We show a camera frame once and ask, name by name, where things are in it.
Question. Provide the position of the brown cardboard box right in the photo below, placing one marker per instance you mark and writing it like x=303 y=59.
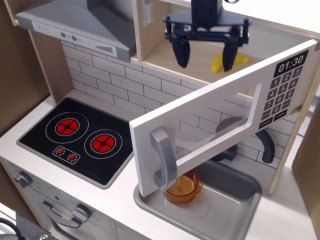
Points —
x=306 y=168

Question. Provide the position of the grey toy sink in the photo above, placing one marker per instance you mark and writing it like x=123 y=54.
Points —
x=223 y=210

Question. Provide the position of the grey oven knob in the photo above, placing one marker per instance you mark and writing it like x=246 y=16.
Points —
x=23 y=179

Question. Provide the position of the dark grey toy faucet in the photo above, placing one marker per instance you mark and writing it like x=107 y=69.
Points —
x=265 y=145

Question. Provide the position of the white toy microwave door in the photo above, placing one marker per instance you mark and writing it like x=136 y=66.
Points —
x=179 y=136

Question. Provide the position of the grey range hood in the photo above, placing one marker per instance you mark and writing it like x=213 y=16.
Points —
x=87 y=23

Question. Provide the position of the black toy stovetop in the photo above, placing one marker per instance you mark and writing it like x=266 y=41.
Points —
x=82 y=140

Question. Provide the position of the orange transparent toy pot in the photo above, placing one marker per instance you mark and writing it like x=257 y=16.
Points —
x=185 y=188

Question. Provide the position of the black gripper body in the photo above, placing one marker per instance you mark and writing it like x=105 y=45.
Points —
x=207 y=21

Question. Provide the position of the yellow toy banana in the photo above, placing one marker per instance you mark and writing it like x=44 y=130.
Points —
x=217 y=62

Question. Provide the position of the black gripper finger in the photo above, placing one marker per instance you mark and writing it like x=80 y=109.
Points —
x=229 y=54
x=181 y=49

